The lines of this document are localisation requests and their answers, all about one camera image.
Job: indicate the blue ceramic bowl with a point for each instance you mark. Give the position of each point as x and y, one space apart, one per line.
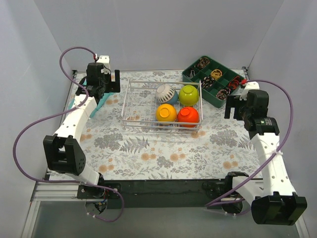
174 99

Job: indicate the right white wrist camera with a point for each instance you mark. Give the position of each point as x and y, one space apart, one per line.
248 85

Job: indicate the teal cloth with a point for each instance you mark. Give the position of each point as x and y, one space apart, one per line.
99 104

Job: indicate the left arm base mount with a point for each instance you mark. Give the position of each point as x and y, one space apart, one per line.
88 192

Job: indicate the white wire dish rack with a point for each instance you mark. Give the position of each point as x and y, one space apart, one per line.
140 105

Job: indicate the yellow rolled sock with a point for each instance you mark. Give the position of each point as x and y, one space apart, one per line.
216 74

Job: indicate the aluminium frame rail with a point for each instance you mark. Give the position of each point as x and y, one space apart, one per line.
170 192

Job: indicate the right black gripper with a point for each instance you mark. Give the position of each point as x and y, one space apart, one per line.
233 107

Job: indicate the pink black rolled sock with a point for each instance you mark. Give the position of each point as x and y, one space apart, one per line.
223 93

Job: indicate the lime green bowl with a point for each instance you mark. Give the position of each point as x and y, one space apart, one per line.
188 95

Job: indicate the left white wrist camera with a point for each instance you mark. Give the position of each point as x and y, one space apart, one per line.
105 60

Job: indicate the brown patterned rolled sock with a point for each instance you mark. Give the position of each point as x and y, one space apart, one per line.
203 62

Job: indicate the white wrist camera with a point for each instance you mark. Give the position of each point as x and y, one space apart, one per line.
248 85
105 60

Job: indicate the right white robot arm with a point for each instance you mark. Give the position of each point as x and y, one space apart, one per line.
276 202

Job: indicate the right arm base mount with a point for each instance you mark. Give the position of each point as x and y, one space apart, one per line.
214 190

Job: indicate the white striped ceramic bowl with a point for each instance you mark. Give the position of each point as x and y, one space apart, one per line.
165 93

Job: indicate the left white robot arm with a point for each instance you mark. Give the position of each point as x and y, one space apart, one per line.
62 150

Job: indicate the orange yellow bowl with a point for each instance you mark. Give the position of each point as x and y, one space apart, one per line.
166 113

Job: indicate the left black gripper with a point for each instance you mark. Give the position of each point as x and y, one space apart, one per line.
113 84

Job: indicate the black white rolled sock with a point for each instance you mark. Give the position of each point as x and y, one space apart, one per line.
207 82

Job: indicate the green divided organizer tray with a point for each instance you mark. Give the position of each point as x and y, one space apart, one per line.
210 94

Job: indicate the grey black folded sock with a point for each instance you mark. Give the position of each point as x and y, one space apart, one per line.
192 74

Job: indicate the red black rolled sock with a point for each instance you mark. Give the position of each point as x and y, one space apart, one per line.
234 83

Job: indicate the red orange bowl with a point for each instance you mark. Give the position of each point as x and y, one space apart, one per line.
188 114

